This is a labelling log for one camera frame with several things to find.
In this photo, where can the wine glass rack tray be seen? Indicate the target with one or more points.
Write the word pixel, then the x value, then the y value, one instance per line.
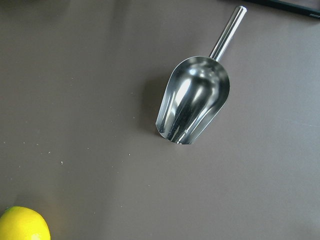
pixel 310 8

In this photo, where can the steel ice scoop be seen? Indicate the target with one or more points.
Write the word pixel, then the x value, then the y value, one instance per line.
pixel 197 89

